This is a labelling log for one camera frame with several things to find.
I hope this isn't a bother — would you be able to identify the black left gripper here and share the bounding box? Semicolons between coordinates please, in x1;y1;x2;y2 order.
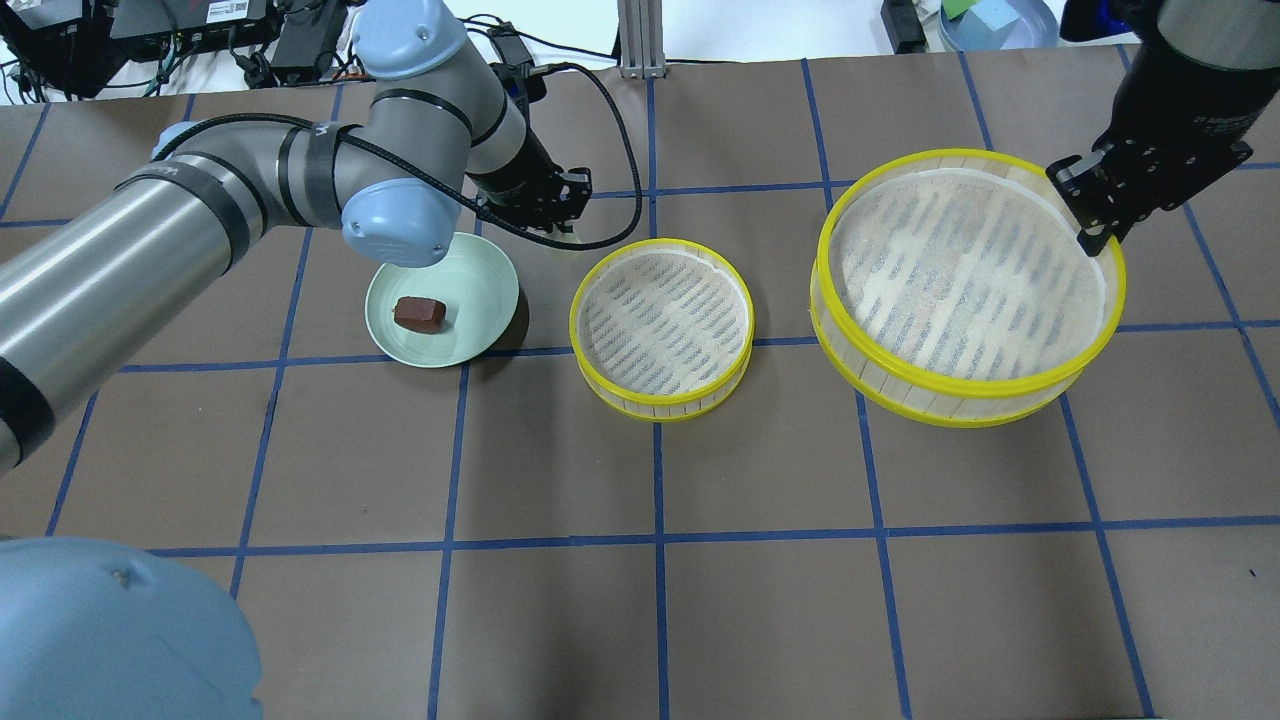
466;127;593;234

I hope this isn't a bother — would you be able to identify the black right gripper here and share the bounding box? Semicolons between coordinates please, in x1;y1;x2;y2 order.
1046;41;1256;258

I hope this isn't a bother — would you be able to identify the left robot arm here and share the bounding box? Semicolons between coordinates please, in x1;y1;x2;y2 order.
1;1;591;471

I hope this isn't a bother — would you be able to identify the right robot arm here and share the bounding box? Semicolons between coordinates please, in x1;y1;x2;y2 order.
1046;1;1279;256

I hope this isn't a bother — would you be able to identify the light green plate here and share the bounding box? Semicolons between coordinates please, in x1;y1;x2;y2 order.
364;232;520;368

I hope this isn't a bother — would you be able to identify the brown chocolate bun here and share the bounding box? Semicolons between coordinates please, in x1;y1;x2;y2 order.
392;296;448;334

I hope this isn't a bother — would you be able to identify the blue foam cube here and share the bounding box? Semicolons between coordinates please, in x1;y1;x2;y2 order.
965;0;1020;35

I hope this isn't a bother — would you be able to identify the green foam cube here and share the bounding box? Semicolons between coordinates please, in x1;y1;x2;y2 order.
940;0;978;20

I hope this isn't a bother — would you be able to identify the black power adapter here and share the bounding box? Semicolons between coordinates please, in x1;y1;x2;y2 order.
879;0;928;55

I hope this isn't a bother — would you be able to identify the black braided cable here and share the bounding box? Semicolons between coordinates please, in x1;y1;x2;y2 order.
150;61;643;251

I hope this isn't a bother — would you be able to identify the aluminium frame post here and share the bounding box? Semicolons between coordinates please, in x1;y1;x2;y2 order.
617;0;668;79

